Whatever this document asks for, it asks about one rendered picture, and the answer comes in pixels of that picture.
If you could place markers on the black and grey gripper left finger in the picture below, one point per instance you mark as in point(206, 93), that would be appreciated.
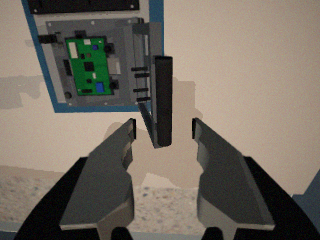
point(92, 198)

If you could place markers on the green circuit board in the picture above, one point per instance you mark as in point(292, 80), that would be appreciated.
point(89, 65)

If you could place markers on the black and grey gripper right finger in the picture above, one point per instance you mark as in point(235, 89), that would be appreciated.
point(238, 196)

